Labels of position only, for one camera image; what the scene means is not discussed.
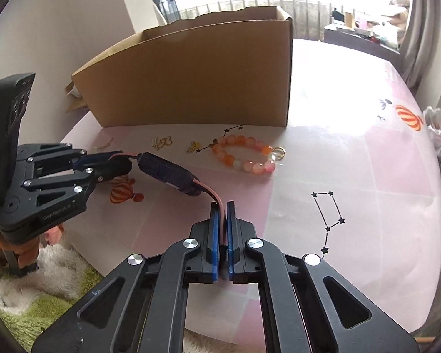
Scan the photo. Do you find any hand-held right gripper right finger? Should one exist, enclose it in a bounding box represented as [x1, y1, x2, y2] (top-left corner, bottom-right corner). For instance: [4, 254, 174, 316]
[226, 200, 420, 353]

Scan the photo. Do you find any orange bead bracelet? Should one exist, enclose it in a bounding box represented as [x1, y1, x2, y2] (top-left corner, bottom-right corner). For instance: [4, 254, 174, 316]
[211, 135, 278, 173]

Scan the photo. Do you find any person's left hand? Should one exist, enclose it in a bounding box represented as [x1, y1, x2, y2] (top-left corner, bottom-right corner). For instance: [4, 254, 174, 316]
[0, 224, 66, 269]

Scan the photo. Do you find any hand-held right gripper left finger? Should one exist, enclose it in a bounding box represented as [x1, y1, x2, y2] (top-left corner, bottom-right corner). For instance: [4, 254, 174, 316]
[31, 202, 225, 353]

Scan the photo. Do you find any green white fluffy clothing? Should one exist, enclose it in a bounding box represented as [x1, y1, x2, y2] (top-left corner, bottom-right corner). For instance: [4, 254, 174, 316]
[0, 228, 243, 353]

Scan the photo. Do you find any white plastic bag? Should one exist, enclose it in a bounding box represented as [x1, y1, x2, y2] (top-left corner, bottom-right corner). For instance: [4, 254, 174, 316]
[422, 106, 441, 166]

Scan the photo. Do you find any black pink strap smartwatch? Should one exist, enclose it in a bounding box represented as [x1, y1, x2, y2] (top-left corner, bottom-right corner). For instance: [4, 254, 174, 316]
[109, 151, 229, 265]

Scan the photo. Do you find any grey curtain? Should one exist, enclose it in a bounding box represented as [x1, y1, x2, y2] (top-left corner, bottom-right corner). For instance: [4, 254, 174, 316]
[399, 0, 441, 94]

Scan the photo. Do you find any dark cabinet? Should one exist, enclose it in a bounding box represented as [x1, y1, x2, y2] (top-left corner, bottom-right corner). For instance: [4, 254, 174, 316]
[323, 24, 403, 67]

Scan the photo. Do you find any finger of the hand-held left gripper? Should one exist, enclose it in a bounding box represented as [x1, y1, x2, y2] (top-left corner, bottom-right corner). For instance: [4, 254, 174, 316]
[16, 141, 124, 172]
[7, 156, 133, 214]

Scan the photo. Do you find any balcony railing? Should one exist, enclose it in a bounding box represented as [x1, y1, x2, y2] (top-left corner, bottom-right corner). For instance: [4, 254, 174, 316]
[147, 0, 339, 41]

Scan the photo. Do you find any large brown cardboard box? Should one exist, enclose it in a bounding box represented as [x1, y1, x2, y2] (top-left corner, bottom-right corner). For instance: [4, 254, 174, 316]
[71, 5, 294, 129]

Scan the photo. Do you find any black metal rack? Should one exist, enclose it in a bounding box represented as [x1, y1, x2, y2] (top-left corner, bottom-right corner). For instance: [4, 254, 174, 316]
[152, 0, 181, 26]

